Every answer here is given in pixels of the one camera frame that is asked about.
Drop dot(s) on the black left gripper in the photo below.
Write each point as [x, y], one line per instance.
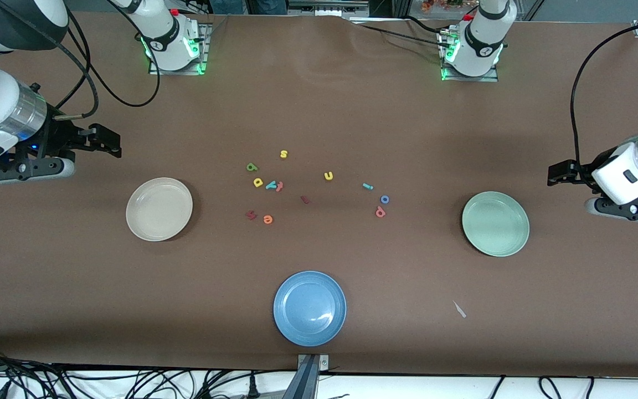
[583, 170]

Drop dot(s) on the beige brown plate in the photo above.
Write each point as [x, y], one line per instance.
[158, 209]

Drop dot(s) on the pale green plate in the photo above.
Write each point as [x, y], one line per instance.
[495, 224]

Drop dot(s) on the dark red foam letter z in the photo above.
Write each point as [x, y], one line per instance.
[251, 215]

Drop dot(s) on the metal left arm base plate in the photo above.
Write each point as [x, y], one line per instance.
[479, 79]

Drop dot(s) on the black power plug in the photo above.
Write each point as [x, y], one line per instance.
[252, 388]

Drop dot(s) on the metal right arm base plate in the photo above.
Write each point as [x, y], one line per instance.
[204, 55]

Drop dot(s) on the orange artificial flowers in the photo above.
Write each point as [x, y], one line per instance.
[435, 5]

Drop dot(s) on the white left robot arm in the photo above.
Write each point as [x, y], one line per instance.
[482, 50]

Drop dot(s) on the brown paper table cover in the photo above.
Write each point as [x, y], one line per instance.
[352, 111]

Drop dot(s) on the salmon red foam letter d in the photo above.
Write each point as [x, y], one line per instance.
[379, 213]

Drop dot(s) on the yellow foam letter d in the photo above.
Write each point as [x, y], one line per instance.
[256, 183]

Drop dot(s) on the small white paper scrap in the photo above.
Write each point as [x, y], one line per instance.
[459, 309]

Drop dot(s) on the grey metal camera mount post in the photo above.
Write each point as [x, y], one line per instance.
[308, 379]

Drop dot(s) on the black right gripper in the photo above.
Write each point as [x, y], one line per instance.
[60, 136]

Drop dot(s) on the person in blue jeans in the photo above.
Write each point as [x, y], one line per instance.
[241, 5]

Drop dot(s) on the green foam letter b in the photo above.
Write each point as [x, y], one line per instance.
[250, 167]

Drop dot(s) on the blue plate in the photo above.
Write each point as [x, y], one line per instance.
[309, 308]

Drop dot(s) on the teal foam letter y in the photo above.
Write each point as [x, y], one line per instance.
[271, 186]

